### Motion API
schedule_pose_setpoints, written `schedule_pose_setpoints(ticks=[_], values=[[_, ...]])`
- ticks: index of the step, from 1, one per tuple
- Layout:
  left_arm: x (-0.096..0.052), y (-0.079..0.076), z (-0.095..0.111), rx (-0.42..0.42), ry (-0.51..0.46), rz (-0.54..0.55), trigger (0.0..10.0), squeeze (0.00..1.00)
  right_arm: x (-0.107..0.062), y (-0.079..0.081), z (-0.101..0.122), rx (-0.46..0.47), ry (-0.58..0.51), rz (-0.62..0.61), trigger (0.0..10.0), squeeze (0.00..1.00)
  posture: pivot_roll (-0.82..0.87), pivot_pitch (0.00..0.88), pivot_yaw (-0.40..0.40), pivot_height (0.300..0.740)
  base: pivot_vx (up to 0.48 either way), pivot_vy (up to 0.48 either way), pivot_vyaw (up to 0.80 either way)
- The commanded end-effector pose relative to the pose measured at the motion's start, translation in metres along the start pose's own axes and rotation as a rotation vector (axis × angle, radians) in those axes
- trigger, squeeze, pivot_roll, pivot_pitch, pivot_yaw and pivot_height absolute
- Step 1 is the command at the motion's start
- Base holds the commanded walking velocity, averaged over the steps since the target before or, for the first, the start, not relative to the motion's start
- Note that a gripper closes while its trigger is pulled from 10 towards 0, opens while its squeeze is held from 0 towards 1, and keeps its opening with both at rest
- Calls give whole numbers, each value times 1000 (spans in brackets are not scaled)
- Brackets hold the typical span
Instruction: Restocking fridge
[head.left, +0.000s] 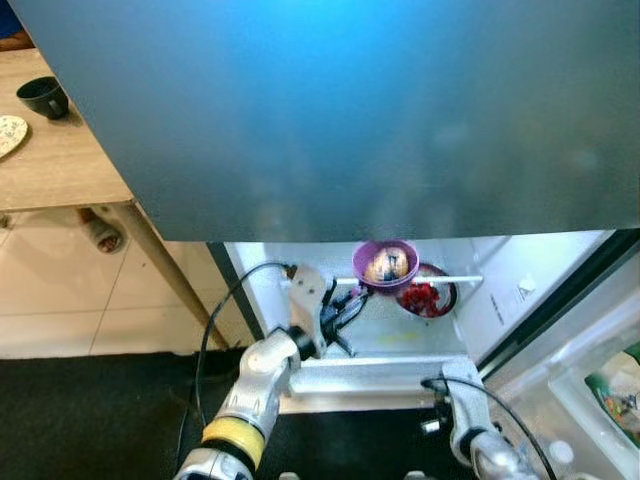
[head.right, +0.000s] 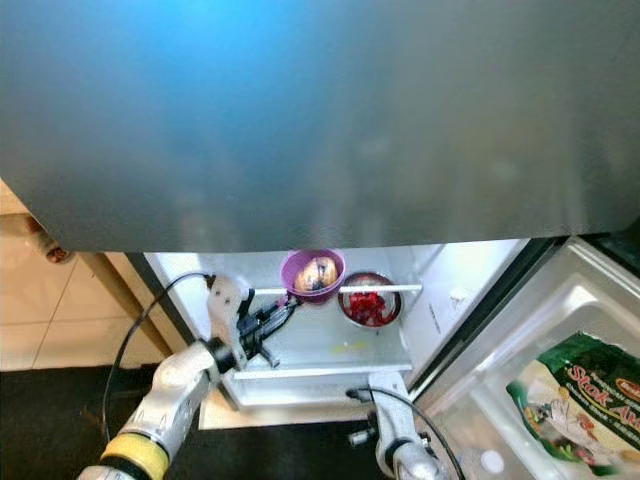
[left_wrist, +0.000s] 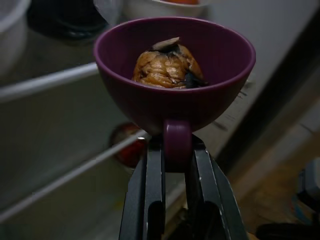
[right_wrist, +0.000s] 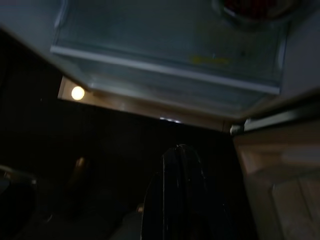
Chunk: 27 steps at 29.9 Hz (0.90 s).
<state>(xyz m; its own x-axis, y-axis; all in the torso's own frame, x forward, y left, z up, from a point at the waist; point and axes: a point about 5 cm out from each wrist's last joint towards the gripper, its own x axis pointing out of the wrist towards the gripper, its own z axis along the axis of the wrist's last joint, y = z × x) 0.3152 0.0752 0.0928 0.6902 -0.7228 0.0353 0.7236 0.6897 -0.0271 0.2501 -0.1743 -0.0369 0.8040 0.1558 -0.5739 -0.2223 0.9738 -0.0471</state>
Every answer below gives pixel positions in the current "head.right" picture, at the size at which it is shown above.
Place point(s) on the purple cup with food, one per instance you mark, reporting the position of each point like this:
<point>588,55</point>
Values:
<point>313,276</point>

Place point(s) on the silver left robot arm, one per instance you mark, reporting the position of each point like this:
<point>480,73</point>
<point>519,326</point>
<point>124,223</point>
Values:
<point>175,395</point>

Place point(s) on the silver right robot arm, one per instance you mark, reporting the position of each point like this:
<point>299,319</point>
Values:
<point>420,465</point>

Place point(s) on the pale fridge platform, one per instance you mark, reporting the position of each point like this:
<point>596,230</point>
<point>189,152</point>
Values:
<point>280,412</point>

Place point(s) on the grey fridge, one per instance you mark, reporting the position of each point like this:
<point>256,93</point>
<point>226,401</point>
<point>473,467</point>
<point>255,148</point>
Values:
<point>310,100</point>

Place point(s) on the metal bowl with red food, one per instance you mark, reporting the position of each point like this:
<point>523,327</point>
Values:
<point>372,305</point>

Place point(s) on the white cap clear bottle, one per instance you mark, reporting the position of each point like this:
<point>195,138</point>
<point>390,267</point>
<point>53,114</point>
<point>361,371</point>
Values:
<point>492,461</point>

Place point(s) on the green snack bag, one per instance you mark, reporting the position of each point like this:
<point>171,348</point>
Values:
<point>575,400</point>

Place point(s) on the black floor mat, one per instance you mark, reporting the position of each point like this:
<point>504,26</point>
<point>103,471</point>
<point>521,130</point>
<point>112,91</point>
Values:
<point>50,420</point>

